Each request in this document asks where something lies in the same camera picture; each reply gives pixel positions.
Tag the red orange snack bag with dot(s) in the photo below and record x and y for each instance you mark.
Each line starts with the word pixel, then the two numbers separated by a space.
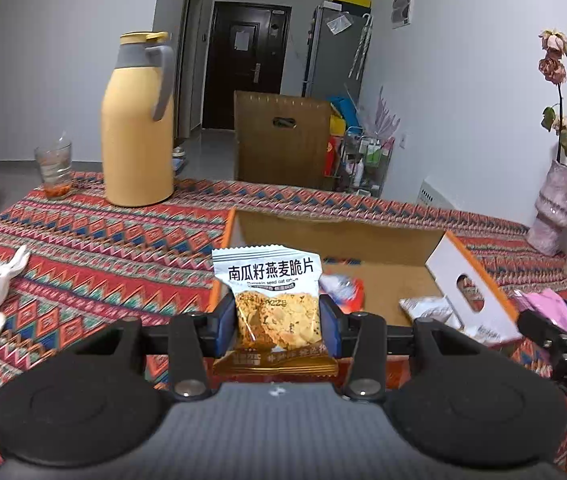
pixel 346 292

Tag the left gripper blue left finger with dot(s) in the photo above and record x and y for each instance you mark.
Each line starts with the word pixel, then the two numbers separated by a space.
pixel 224 324

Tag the dark entrance door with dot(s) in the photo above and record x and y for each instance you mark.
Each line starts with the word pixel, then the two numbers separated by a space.
pixel 246 53

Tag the pink snack packet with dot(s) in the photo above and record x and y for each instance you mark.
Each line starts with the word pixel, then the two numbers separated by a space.
pixel 546 303

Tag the pink ceramic vase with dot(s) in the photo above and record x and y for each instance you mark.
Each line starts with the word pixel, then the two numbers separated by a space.
pixel 550 223

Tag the drinking glass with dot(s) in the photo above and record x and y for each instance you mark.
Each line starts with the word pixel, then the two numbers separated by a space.
pixel 54 163

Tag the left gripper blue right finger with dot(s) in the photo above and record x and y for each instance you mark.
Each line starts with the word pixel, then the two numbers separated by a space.
pixel 331 319

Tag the grey refrigerator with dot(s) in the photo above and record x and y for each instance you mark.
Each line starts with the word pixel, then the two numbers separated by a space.
pixel 336 53

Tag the yellow thermos jug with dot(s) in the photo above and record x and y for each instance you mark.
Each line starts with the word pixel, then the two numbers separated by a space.
pixel 137 121

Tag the orange cardboard snack box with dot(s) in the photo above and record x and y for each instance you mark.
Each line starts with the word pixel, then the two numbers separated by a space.
pixel 392 264

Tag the white oat crisp packet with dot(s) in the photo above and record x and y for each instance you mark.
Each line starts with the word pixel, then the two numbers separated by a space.
pixel 276 297

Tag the wall electrical panel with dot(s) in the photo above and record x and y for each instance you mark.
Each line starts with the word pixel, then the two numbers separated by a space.
pixel 402 11

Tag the white silver snack packet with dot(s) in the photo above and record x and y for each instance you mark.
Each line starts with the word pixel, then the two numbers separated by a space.
pixel 437 308

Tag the wire storage rack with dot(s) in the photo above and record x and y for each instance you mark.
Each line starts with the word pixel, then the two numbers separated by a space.
pixel 362 163

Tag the patterned red tablecloth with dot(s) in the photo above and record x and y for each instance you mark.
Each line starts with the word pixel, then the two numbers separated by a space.
pixel 92 263

